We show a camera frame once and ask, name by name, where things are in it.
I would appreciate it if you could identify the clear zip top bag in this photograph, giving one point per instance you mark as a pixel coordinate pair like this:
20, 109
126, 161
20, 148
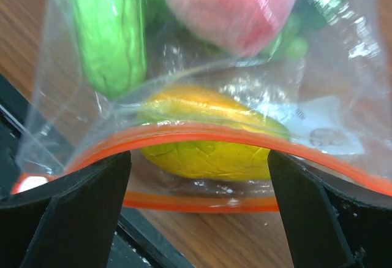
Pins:
335, 103

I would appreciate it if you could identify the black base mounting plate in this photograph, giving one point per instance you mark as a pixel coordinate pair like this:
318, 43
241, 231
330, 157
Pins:
135, 242

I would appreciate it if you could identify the red fake apple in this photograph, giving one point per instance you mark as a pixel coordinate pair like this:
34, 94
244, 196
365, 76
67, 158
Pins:
241, 27

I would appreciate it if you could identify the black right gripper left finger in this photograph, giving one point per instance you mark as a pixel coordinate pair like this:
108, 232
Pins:
69, 222

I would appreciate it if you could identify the light green fake cucumber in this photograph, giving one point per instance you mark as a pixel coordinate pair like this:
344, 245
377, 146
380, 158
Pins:
111, 41

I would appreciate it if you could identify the yellow green fake mango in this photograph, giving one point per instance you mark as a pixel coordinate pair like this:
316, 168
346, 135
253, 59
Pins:
210, 147

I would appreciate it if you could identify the green fake grapes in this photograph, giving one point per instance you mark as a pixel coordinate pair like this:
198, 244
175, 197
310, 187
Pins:
288, 44

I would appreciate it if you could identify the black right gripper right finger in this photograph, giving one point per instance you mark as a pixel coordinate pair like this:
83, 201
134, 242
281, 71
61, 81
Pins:
328, 221

